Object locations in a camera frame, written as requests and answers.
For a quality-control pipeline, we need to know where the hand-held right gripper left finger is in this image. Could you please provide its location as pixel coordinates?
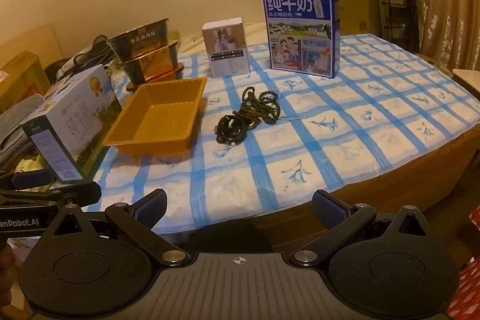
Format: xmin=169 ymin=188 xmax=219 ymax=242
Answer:
xmin=49 ymin=189 xmax=190 ymax=268

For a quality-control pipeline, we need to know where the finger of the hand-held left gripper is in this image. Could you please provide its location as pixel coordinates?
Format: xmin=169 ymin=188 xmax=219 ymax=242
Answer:
xmin=0 ymin=170 xmax=53 ymax=190
xmin=0 ymin=182 xmax=102 ymax=208

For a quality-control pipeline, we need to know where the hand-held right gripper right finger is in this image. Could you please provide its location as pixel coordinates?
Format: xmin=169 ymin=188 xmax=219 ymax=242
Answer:
xmin=292 ymin=190 xmax=432 ymax=266

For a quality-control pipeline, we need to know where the orange plastic tray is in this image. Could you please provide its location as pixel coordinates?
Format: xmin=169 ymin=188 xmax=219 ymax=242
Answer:
xmin=102 ymin=77 xmax=208 ymax=157

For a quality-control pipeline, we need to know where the thin silver chain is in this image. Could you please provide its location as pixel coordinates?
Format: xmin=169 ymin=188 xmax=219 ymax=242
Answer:
xmin=277 ymin=114 xmax=313 ymax=124

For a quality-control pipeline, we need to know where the black bracelet bundle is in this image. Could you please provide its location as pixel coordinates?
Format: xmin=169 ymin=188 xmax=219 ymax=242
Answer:
xmin=214 ymin=112 xmax=259 ymax=147

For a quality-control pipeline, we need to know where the grey towel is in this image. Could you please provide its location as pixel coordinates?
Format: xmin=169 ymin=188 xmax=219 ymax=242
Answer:
xmin=0 ymin=93 xmax=46 ymax=164

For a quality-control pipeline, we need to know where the pale blue milk box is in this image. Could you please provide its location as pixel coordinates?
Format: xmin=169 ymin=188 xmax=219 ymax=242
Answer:
xmin=22 ymin=64 xmax=124 ymax=182

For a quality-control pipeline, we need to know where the blue checked tablecloth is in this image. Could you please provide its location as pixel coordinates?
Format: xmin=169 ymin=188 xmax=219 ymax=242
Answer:
xmin=49 ymin=33 xmax=480 ymax=231

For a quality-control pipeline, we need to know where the taped brown cardboard box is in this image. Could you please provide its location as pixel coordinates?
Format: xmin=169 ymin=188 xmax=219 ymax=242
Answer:
xmin=0 ymin=50 xmax=51 ymax=114

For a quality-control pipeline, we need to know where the dark round container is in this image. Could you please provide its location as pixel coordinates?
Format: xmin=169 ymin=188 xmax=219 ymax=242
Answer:
xmin=45 ymin=59 xmax=76 ymax=85

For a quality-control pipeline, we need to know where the dark red instant food bowl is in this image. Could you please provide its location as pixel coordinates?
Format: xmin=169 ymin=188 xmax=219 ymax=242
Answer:
xmin=125 ymin=65 xmax=186 ymax=93

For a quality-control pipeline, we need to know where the light wooden board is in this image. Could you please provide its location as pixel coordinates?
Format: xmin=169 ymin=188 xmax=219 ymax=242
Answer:
xmin=0 ymin=24 xmax=64 ymax=70

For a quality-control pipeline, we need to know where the black orange instant food bowl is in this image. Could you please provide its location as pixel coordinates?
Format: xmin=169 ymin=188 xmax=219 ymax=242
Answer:
xmin=122 ymin=40 xmax=181 ymax=82

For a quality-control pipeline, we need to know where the red patterned bag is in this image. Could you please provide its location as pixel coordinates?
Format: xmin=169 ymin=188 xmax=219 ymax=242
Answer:
xmin=446 ymin=211 xmax=480 ymax=320

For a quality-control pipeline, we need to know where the small white product box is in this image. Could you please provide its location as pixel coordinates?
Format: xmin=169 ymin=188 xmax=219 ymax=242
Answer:
xmin=202 ymin=17 xmax=251 ymax=79

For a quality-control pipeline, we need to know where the blue milk carton box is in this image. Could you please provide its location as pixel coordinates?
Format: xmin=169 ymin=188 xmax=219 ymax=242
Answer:
xmin=262 ymin=0 xmax=342 ymax=79

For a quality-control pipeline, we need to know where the pale side table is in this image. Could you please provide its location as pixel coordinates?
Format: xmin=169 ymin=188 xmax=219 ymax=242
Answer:
xmin=452 ymin=69 xmax=480 ymax=97

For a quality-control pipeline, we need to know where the black cable bundle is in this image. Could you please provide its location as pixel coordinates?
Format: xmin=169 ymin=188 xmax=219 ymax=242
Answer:
xmin=73 ymin=35 xmax=118 ymax=67

